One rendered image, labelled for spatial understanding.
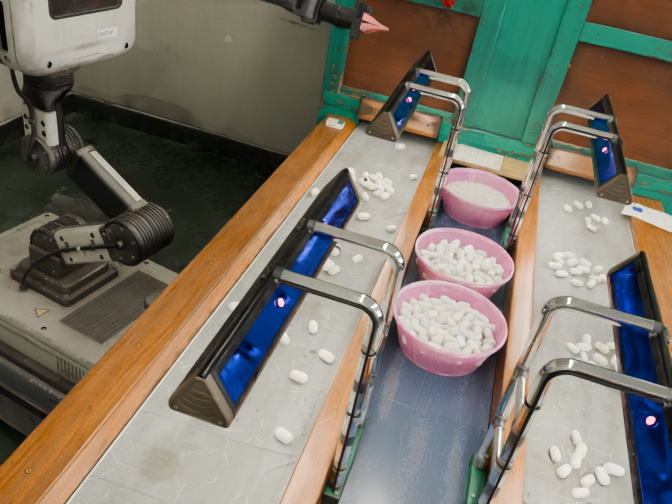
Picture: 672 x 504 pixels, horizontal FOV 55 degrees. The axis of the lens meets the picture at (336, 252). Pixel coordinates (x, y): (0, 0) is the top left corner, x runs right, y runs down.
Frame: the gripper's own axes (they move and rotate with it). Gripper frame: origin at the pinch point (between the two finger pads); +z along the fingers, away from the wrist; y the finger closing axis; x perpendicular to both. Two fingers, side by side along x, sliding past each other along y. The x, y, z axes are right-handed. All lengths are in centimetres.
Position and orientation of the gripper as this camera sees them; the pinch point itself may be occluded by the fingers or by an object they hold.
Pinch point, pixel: (385, 28)
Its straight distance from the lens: 196.3
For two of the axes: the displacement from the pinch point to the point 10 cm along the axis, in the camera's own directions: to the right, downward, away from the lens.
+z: 8.9, 3.6, -2.7
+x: -3.4, 1.4, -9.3
